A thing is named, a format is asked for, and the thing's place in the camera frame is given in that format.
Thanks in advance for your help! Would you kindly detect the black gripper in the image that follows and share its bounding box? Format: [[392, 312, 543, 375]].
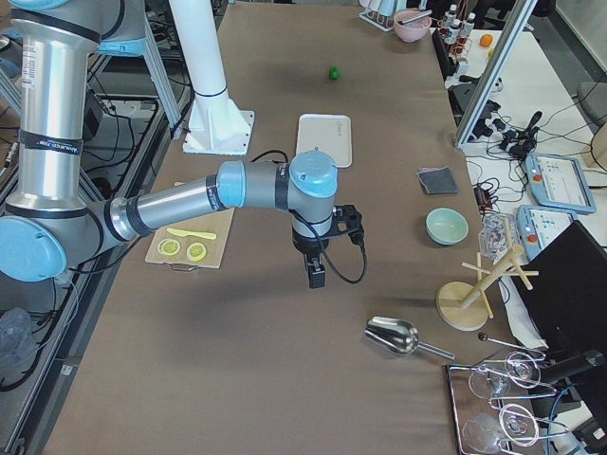
[[290, 204, 364, 289]]

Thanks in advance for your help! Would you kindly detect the green lime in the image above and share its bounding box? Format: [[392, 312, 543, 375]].
[[328, 66, 340, 81]]

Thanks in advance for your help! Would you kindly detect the cream rabbit tray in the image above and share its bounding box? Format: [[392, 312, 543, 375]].
[[296, 114, 353, 168]]

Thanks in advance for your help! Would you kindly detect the black glass rack tray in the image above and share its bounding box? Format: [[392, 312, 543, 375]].
[[446, 365, 578, 454]]

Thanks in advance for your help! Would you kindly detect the yellow plastic knife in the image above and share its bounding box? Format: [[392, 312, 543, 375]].
[[166, 227, 217, 241]]

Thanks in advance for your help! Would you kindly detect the metal scoop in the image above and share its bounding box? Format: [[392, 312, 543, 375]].
[[364, 316, 455, 360]]

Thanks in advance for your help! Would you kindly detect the wooden cutting board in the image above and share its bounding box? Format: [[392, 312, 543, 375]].
[[137, 179, 234, 271]]

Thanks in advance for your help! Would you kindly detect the lemon slice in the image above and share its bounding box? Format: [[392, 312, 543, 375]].
[[156, 238, 181, 257], [186, 242, 208, 263]]

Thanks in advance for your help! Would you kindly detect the mint green bowl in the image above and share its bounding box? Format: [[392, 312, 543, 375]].
[[425, 208, 469, 246]]

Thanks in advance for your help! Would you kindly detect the grey folded cloth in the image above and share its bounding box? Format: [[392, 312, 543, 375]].
[[416, 167, 459, 195]]

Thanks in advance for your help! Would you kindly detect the wooden mug tree stand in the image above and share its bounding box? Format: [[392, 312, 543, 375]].
[[435, 219, 539, 331]]

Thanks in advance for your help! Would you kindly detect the teach pendant tablet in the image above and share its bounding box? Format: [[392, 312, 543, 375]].
[[516, 205, 579, 261], [524, 153, 597, 214]]

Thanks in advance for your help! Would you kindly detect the wine glass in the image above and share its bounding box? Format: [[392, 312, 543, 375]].
[[461, 404, 540, 454], [469, 351, 541, 399]]

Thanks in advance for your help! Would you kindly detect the pink bowl with ice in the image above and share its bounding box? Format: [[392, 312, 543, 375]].
[[394, 9, 432, 43]]

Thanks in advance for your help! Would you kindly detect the black monitor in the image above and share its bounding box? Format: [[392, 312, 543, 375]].
[[517, 221, 606, 353]]

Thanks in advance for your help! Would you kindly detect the orange fruit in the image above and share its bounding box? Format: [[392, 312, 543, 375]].
[[479, 33, 493, 48]]

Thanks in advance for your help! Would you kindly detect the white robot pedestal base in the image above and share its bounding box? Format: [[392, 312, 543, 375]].
[[170, 0, 254, 155]]

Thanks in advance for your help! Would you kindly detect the aluminium frame post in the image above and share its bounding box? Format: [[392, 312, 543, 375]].
[[453, 0, 537, 149]]

